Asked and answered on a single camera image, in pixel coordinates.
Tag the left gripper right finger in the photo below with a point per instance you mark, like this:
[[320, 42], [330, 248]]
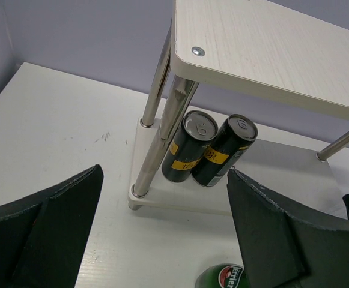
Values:
[[284, 243]]

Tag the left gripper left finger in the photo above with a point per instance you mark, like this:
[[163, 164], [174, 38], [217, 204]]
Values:
[[43, 236]]

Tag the green Perrier bottle front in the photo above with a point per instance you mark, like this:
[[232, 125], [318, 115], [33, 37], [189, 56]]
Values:
[[226, 275]]

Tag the black can right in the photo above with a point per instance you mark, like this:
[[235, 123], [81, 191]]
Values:
[[233, 139]]

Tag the black can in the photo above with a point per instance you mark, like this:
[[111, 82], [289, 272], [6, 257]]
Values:
[[233, 139], [196, 132]]

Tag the black can left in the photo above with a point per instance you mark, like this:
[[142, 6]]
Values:
[[196, 132]]

